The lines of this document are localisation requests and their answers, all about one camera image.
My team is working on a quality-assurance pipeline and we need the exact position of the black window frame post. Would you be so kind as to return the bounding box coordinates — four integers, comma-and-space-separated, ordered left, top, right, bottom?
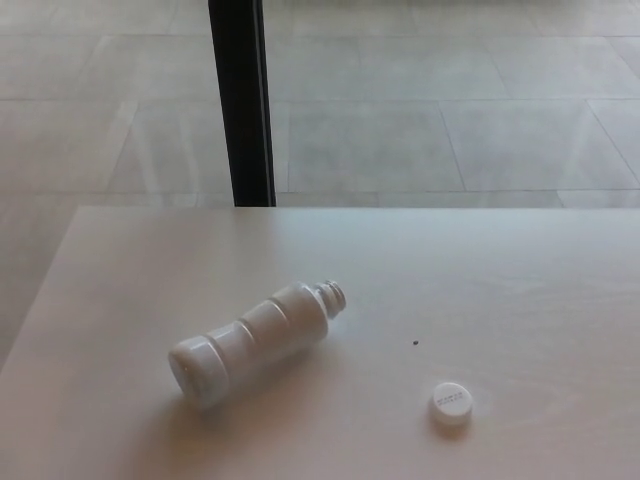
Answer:
208, 0, 278, 208

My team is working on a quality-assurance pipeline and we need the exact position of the white plastic bottle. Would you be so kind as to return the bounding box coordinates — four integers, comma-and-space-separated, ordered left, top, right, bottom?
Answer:
167, 279, 349, 413

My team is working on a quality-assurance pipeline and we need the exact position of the white screw cap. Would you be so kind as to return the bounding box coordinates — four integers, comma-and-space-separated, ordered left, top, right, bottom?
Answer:
428, 381, 476, 426

